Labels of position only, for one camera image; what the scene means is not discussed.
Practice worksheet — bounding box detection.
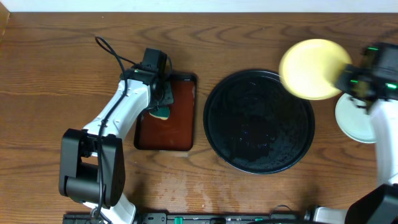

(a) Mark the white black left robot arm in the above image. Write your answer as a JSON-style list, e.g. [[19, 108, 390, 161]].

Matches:
[[58, 68, 174, 223]]

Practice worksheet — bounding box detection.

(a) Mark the green yellow sponge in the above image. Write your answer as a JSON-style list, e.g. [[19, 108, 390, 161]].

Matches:
[[149, 106, 170, 120]]

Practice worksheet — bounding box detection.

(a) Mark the rectangular red-brown tray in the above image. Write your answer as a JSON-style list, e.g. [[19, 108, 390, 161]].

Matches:
[[134, 73, 197, 152]]

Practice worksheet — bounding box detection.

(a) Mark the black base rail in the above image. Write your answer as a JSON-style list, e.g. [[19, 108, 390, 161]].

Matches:
[[62, 212, 312, 224]]

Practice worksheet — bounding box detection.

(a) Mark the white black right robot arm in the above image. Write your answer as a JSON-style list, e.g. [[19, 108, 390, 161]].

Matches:
[[308, 65, 397, 223]]

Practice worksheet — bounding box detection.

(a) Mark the round black tray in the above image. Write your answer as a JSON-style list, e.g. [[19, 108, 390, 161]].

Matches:
[[203, 69, 315, 174]]

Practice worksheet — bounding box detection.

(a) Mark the pale green plate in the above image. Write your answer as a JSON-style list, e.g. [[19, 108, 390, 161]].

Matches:
[[335, 93, 376, 144]]

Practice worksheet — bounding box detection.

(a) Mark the yellow plate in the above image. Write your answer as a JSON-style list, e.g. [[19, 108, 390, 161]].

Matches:
[[279, 39, 352, 100]]

